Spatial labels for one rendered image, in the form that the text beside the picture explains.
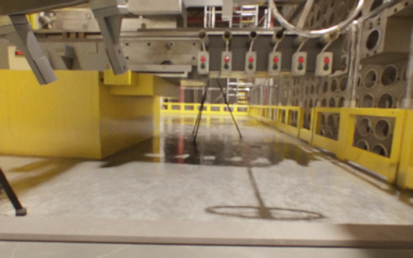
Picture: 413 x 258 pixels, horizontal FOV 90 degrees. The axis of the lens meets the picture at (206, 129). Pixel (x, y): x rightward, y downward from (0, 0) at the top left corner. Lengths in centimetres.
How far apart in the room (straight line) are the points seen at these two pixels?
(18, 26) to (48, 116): 136
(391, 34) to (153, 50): 203
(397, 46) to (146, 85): 214
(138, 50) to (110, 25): 151
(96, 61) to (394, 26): 257
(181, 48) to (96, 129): 87
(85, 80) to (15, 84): 51
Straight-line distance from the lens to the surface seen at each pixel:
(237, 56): 167
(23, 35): 44
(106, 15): 35
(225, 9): 189
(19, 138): 195
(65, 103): 168
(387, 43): 249
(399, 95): 283
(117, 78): 148
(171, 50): 177
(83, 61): 212
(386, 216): 105
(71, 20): 233
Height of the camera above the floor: 39
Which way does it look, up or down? 7 degrees down
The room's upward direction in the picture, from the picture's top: 2 degrees clockwise
